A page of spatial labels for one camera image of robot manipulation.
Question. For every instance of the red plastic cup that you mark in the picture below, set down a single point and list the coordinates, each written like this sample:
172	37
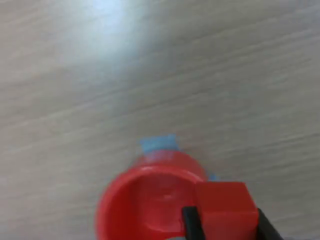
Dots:
140	200

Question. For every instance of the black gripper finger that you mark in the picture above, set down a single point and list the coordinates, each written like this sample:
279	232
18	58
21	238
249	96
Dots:
266	228
193	225

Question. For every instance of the red cube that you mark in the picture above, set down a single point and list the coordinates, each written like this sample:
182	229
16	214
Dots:
225	210

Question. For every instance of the blue tape piece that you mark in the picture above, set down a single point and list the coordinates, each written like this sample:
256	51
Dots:
214	178
157	143

